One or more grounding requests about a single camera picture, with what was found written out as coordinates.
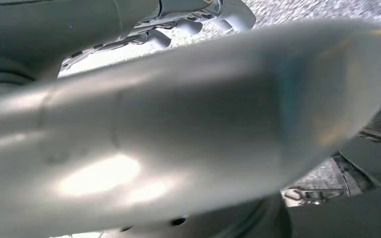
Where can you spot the black round joint cover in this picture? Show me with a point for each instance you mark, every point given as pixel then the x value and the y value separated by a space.
pixel 226 223

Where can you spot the black robot leg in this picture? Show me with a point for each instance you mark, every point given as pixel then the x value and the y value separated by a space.
pixel 368 170

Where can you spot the ribbed grey left arm sleeve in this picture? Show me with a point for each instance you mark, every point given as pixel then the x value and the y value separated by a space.
pixel 0 80

